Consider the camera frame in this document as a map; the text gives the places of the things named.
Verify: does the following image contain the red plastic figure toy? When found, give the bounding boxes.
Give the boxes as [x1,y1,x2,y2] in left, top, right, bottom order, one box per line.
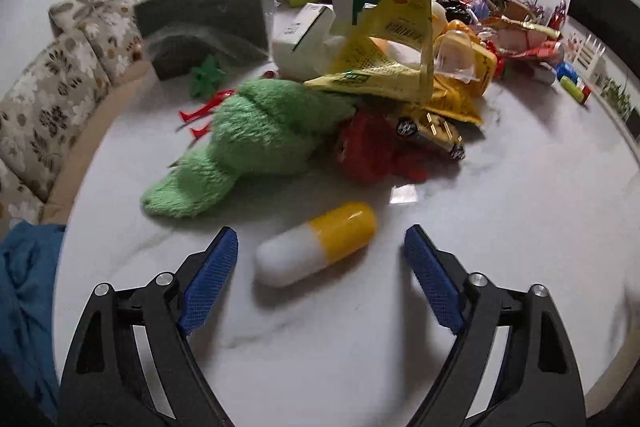
[178,89,235,142]

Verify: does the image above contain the blue cloth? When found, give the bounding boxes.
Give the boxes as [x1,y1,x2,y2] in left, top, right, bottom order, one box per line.
[1,221,65,421]

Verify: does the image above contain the dark green wrapped box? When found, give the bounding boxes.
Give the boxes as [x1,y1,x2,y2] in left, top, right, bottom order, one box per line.
[134,0,276,80]

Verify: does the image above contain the red crumpled wrapper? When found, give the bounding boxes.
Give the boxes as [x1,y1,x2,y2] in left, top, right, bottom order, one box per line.
[334,109,428,185]

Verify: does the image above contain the yellow white capsule toy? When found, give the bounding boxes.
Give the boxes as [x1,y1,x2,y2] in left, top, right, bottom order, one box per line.
[255,202,378,288]

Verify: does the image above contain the green plush crocodile toy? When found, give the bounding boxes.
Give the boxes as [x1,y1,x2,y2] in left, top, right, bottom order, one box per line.
[141,79,356,219]

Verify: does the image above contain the black television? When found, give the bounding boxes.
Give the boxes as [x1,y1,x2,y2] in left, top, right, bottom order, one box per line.
[568,0,640,77]

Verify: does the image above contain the yellow green snack bag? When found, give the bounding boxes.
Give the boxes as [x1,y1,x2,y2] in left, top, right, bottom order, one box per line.
[305,0,434,105]

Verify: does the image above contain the white cardboard box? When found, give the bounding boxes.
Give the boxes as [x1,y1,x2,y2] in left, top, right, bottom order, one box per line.
[272,3,335,81]

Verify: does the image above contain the green plastic tree toy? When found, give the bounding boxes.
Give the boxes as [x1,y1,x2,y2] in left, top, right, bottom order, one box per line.
[190,55,226,101]

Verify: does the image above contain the floral patterned sofa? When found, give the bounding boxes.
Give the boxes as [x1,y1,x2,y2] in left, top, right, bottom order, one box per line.
[1,0,149,233]

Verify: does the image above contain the gold toy car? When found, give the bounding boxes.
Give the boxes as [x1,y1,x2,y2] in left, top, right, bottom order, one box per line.
[393,108,465,161]

